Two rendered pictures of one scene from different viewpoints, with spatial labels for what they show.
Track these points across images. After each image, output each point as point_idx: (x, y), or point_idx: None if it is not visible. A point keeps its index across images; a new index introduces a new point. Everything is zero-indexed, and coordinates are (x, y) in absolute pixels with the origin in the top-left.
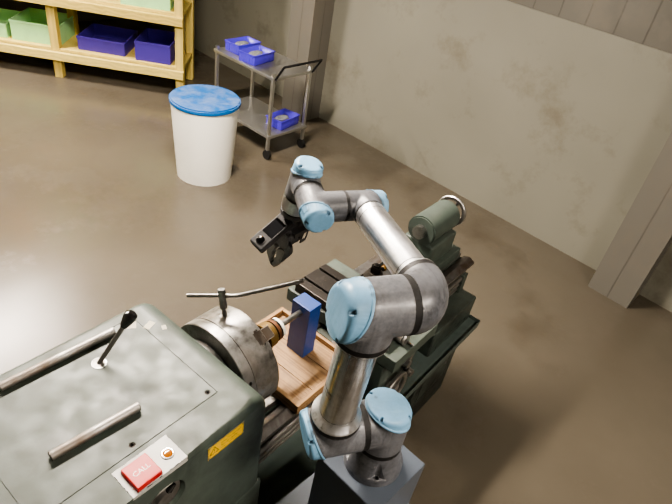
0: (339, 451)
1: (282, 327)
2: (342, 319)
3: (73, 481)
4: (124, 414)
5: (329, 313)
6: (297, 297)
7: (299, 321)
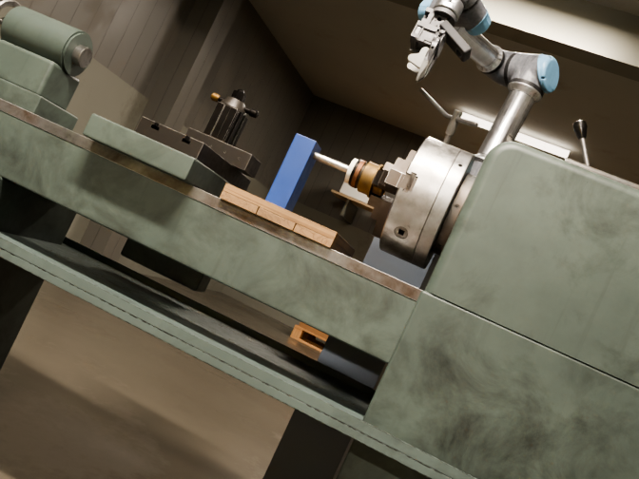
0: None
1: None
2: (556, 77)
3: None
4: None
5: (548, 78)
6: (310, 139)
7: (308, 169)
